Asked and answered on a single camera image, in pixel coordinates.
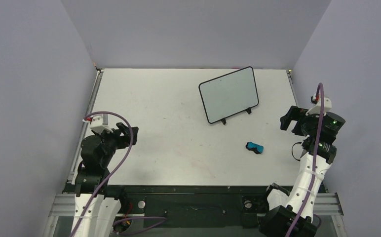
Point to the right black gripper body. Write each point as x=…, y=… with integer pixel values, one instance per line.
x=295, y=118

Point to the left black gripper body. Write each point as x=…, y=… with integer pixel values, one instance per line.
x=113, y=141

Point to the blue heart eraser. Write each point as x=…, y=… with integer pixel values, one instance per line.
x=256, y=148

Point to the black framed whiteboard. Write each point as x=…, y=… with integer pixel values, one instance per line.
x=227, y=95

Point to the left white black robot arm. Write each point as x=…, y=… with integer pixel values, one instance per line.
x=96, y=203

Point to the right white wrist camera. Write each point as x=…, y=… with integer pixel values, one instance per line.
x=321, y=104

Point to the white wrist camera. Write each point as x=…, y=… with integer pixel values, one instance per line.
x=99, y=123
x=321, y=104

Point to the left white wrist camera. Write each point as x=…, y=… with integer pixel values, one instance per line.
x=99, y=123

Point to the wire display stand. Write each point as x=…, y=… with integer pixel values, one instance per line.
x=246, y=111

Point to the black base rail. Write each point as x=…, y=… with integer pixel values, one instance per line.
x=199, y=206

